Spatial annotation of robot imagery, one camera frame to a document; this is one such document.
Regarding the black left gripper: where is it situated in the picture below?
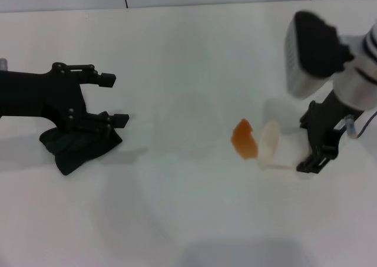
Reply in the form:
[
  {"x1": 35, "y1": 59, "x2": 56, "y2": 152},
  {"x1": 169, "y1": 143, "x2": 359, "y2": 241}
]
[{"x1": 0, "y1": 62, "x2": 130, "y2": 133}]

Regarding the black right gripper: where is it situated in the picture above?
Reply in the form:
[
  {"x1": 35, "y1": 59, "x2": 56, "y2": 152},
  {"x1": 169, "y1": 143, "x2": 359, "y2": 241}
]
[{"x1": 296, "y1": 90, "x2": 365, "y2": 174}]

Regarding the orange liquid stain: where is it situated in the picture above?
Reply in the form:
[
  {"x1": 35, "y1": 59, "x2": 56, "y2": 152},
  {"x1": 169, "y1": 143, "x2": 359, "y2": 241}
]
[{"x1": 230, "y1": 118, "x2": 259, "y2": 161}]

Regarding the right wrist connector cable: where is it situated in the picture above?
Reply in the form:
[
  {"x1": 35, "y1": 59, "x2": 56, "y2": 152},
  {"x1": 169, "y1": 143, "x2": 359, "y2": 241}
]
[{"x1": 343, "y1": 110, "x2": 377, "y2": 140}]

